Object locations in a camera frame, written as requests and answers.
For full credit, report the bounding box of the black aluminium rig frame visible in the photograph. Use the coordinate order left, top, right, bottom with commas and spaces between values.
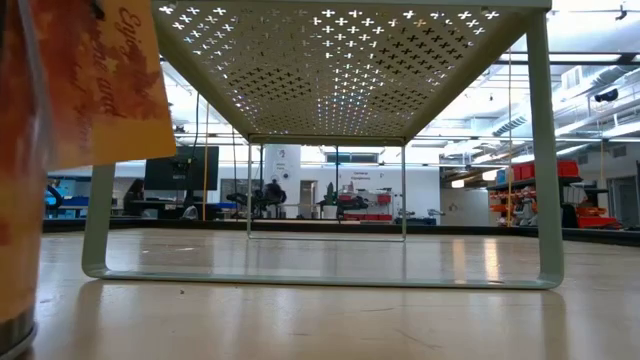
42, 217, 640, 248

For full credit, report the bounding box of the person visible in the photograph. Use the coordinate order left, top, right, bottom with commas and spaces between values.
122, 178, 147, 217
262, 180, 288, 206

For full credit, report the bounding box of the orange paper gift tag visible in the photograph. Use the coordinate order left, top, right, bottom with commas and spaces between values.
29, 0, 177, 171

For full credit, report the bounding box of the red storage bin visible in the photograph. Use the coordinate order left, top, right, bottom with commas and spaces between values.
555, 159, 581, 179
512, 160, 534, 181

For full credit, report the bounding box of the black storage shelving unit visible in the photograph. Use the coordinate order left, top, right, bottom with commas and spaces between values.
487, 174, 584, 227

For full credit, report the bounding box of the black computer monitor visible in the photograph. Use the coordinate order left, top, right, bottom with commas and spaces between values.
143, 145, 220, 191

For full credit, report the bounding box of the orange storage bin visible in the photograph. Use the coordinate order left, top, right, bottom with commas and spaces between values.
576, 206, 620, 230

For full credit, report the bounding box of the black hanging cable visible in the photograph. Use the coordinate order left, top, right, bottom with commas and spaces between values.
191, 92, 200, 149

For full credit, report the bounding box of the yellow hanging cable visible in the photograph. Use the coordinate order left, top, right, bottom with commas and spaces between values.
506, 49, 515, 227

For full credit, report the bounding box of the pale green perforated shelf rack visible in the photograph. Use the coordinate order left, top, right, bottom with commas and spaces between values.
81, 0, 566, 291

